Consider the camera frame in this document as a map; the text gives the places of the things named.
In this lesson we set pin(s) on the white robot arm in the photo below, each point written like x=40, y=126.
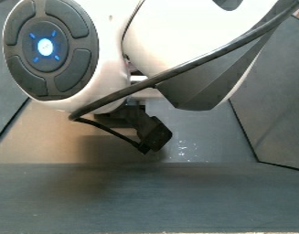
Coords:
x=73, y=49

